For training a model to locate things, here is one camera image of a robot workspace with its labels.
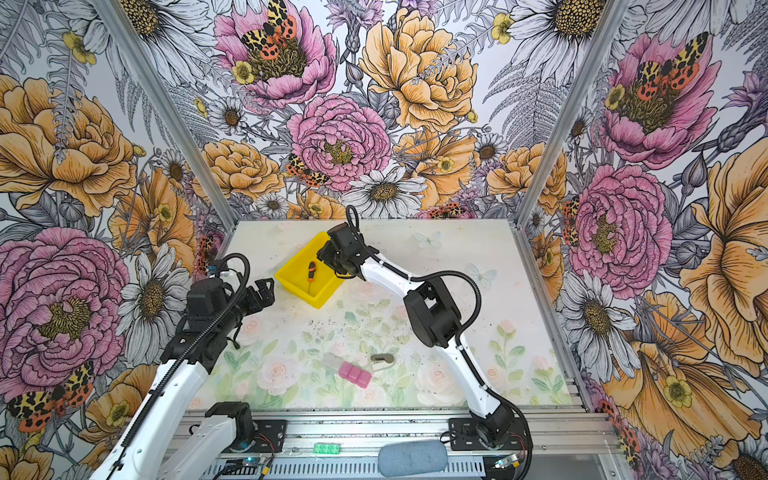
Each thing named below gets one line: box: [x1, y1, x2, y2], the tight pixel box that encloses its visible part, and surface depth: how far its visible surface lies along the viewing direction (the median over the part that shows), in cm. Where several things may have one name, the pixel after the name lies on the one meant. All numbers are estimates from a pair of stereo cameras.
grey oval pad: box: [378, 440, 449, 477], surface depth 70 cm
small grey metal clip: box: [370, 353, 394, 364], surface depth 88 cm
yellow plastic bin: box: [274, 232, 344, 309], surface depth 103 cm
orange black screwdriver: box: [307, 261, 316, 295], surface depth 107 cm
